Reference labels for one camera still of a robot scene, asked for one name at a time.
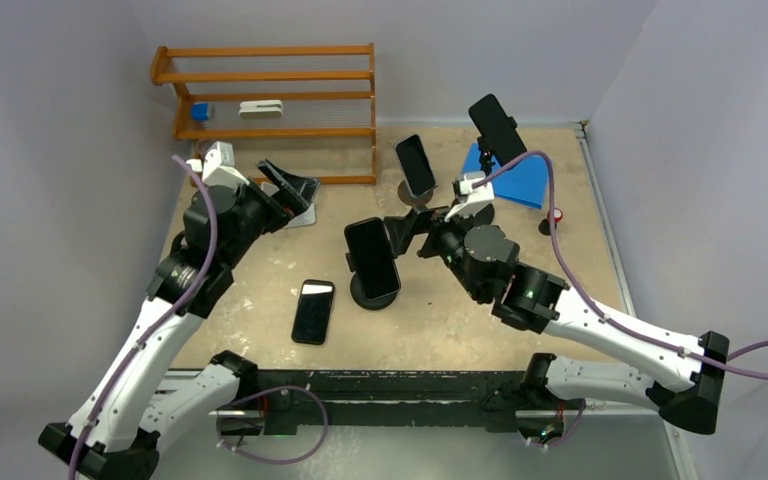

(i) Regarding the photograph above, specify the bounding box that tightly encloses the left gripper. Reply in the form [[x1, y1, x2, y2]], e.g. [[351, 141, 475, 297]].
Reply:
[[220, 159, 318, 268]]

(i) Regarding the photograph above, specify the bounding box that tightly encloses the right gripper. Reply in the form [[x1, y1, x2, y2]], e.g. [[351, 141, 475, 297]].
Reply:
[[384, 201, 487, 302]]

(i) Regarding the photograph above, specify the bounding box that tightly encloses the black phone from silver stand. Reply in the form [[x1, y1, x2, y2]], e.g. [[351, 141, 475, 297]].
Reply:
[[291, 279, 335, 345]]

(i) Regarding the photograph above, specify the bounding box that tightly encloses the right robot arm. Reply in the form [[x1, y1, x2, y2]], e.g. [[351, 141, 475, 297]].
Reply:
[[384, 209, 730, 435]]

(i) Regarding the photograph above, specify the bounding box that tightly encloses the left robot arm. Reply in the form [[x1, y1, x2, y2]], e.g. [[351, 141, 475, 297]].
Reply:
[[38, 160, 321, 479]]

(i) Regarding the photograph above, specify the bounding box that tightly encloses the silver folding phone stand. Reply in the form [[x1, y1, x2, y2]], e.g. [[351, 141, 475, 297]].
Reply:
[[260, 182, 316, 229]]

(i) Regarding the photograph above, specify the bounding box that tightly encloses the phone on wooden puck stand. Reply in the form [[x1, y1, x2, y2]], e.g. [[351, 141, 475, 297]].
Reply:
[[394, 134, 437, 195]]

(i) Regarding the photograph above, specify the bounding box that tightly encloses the black tall round-base stand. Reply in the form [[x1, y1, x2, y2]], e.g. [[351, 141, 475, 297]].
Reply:
[[473, 135, 499, 230]]

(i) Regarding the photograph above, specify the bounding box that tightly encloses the phone on tall stand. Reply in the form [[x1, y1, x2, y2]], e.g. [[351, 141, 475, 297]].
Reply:
[[468, 93, 527, 166]]

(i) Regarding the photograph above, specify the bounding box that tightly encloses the white flat device on rack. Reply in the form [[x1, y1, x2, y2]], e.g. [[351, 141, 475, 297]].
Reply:
[[238, 99, 284, 119]]

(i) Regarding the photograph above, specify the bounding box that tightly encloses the blue white small box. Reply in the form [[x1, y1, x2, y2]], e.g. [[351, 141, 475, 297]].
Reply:
[[190, 102, 215, 123]]

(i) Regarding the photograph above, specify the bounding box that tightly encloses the blue foam mat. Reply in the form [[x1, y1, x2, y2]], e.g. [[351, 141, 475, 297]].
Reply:
[[492, 156, 548, 210]]

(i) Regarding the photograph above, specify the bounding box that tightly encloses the red black button knob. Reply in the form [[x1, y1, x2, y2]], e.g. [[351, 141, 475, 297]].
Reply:
[[538, 208, 564, 236]]

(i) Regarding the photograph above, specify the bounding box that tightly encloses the orange wooden rack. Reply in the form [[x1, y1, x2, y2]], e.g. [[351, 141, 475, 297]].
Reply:
[[149, 43, 379, 185]]

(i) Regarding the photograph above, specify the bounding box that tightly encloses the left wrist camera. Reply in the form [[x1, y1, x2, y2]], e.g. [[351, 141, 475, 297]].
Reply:
[[186, 141, 251, 190]]

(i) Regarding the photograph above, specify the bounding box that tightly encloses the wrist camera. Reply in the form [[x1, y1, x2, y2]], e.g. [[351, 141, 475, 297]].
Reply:
[[186, 141, 251, 190], [444, 171, 495, 222]]

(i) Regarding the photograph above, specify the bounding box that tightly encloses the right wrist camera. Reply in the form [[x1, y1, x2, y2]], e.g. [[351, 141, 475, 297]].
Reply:
[[444, 171, 495, 222]]

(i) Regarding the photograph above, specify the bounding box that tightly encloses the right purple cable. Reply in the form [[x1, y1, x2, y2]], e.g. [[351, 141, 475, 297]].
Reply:
[[473, 150, 768, 452]]

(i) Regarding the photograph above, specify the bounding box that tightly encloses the purple cable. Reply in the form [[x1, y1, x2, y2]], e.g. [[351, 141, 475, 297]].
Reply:
[[473, 150, 768, 452], [67, 154, 330, 480]]

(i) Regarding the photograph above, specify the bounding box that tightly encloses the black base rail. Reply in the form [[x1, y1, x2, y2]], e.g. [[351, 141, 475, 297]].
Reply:
[[195, 368, 584, 439]]

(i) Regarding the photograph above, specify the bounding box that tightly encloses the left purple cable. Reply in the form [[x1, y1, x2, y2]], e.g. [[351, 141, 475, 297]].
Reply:
[[67, 154, 330, 480]]

